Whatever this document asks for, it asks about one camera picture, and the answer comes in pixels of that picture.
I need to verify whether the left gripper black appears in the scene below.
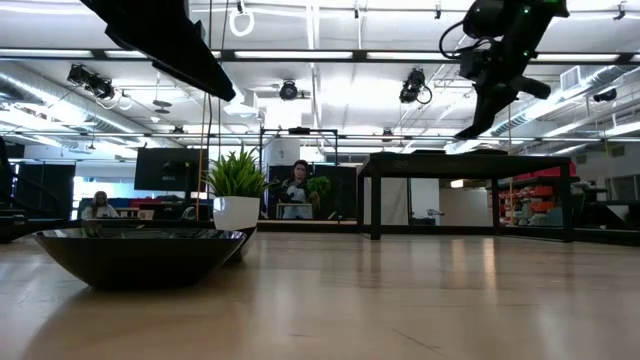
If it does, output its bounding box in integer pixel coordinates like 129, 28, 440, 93
79, 0, 237, 103

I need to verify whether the person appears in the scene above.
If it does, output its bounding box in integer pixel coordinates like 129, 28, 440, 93
79, 190, 121, 221
278, 159, 321, 220

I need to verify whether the white cable loop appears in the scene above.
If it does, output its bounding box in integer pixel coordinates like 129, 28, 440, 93
228, 8, 256, 38

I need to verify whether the black background rig frame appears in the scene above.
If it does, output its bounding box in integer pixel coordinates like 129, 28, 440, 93
258, 127, 340, 166

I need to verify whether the white cylindrical column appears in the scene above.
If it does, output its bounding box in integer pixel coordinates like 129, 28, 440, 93
264, 138, 302, 167

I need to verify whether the black cabinet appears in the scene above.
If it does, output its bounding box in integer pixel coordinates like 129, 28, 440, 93
14, 162, 76, 220

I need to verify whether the white panel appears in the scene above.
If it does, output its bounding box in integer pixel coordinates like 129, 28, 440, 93
363, 177, 409, 226

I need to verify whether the black hanging cable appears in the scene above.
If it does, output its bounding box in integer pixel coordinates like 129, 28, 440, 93
215, 98, 225, 161

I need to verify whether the black partition panel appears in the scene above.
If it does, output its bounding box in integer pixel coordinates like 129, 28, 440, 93
267, 164, 358, 221

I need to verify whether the green plant in white pot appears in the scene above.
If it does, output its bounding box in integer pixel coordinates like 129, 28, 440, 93
202, 147, 271, 233

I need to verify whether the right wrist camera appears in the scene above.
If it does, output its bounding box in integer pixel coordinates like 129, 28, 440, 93
458, 47, 494, 81

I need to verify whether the black overhead camera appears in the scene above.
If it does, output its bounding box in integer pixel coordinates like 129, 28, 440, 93
278, 79, 300, 102

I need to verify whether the black overhead frame beam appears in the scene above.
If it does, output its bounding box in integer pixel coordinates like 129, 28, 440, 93
0, 47, 640, 64

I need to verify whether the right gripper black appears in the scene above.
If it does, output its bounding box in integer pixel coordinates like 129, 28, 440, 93
453, 19, 552, 141

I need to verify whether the black perforated metal shelf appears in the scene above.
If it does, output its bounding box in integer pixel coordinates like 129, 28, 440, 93
356, 152, 581, 244

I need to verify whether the black computer monitor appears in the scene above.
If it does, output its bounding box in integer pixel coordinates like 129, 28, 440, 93
133, 146, 209, 192

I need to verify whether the small green background plant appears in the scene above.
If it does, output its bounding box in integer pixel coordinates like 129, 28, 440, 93
307, 175, 332, 199

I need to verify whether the shelving with red bins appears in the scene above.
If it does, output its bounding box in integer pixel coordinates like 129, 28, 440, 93
499, 162, 581, 227

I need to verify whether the silver ventilation duct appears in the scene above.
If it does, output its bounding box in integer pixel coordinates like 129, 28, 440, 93
489, 64, 640, 139

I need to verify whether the black ceiling camera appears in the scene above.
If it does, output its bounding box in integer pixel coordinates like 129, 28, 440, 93
66, 63, 117, 100
398, 68, 428, 105

